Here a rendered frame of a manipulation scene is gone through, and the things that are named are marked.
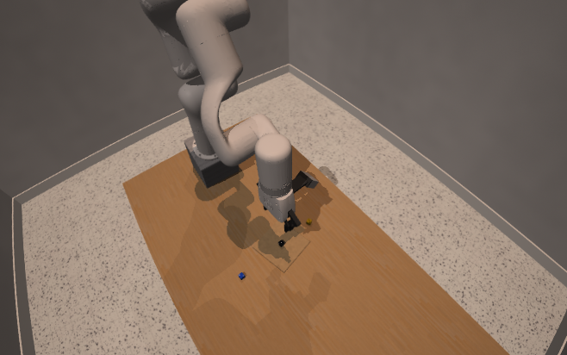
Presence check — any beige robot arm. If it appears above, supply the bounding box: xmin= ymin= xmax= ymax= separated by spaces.
xmin=139 ymin=0 xmax=319 ymax=196

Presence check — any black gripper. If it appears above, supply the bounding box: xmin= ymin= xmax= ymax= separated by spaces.
xmin=257 ymin=182 xmax=301 ymax=233

